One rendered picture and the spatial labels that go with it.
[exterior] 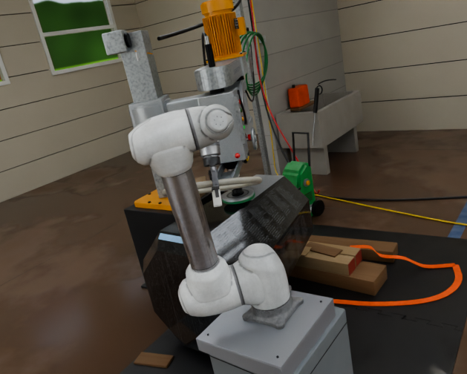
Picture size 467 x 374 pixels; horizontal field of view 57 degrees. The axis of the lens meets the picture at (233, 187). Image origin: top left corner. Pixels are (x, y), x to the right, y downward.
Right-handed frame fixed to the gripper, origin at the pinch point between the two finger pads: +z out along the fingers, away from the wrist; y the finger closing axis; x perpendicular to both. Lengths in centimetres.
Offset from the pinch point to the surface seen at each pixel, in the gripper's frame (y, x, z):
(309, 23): 400, -185, -246
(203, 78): 55, -4, -73
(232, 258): 55, -7, 31
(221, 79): 54, -15, -71
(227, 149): 71, -14, -33
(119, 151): 751, 160, -158
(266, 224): 83, -33, 16
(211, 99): 61, -8, -62
